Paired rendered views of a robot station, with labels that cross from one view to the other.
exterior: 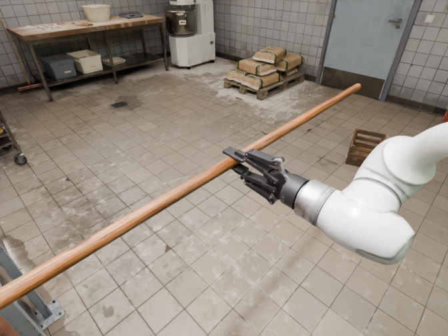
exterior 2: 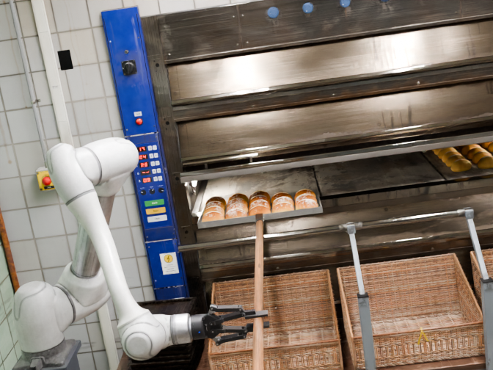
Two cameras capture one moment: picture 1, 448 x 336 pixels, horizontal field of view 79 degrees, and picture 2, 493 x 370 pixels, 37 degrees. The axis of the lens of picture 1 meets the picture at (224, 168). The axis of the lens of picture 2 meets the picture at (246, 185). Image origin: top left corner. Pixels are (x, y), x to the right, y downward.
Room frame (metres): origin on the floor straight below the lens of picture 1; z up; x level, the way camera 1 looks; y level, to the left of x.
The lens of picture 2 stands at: (2.17, -1.36, 2.18)
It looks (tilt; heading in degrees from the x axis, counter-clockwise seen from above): 15 degrees down; 139
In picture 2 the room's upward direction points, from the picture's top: 8 degrees counter-clockwise
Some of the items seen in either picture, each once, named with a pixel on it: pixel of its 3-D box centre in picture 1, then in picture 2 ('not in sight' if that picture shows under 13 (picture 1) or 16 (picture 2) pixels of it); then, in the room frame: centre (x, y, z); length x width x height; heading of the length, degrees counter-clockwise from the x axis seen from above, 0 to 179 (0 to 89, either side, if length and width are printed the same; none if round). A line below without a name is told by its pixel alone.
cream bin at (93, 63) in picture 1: (85, 61); not in sight; (4.68, 2.30, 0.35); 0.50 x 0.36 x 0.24; 47
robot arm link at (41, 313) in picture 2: not in sight; (38, 313); (-0.19, -0.37, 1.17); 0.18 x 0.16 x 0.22; 98
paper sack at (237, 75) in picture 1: (245, 73); not in sight; (4.50, -0.35, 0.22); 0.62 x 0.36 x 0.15; 141
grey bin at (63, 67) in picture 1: (59, 67); not in sight; (4.38, 2.59, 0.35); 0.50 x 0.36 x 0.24; 45
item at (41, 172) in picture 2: not in sight; (49, 178); (-0.88, 0.12, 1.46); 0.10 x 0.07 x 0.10; 45
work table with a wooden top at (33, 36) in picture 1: (100, 52); not in sight; (4.88, 2.10, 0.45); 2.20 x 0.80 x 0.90; 135
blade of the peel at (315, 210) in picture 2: not in sight; (260, 205); (-0.25, 0.80, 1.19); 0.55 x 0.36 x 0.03; 46
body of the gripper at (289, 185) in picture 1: (285, 186); (206, 325); (0.48, -0.14, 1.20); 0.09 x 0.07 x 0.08; 46
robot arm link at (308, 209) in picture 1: (313, 201); (183, 328); (0.43, -0.20, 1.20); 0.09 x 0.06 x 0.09; 136
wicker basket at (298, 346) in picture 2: not in sight; (274, 324); (-0.07, 0.62, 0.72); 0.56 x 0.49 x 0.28; 45
